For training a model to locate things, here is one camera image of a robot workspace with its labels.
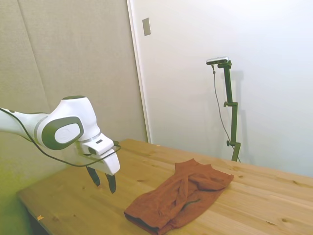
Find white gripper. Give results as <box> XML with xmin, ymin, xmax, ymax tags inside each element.
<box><xmin>75</xmin><ymin>142</ymin><xmax>121</xmax><ymax>194</ymax></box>

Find rust orange shorts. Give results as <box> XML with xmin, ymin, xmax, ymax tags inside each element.
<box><xmin>123</xmin><ymin>158</ymin><xmax>235</xmax><ymax>235</ymax></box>

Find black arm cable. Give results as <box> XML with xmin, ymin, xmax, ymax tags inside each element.
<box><xmin>0</xmin><ymin>107</ymin><xmax>122</xmax><ymax>168</ymax></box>

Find white door frame trim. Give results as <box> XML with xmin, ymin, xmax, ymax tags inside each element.
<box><xmin>126</xmin><ymin>0</ymin><xmax>153</xmax><ymax>144</ymax></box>

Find dark jointed camera stand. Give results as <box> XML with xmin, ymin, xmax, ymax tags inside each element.
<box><xmin>217</xmin><ymin>61</ymin><xmax>242</xmax><ymax>162</ymax></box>

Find grey wall plate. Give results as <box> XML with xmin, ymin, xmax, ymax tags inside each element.
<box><xmin>142</xmin><ymin>17</ymin><xmax>152</xmax><ymax>37</ymax></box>

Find grey bar camera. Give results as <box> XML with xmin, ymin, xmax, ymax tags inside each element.
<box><xmin>206</xmin><ymin>56</ymin><xmax>230</xmax><ymax>66</ymax></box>

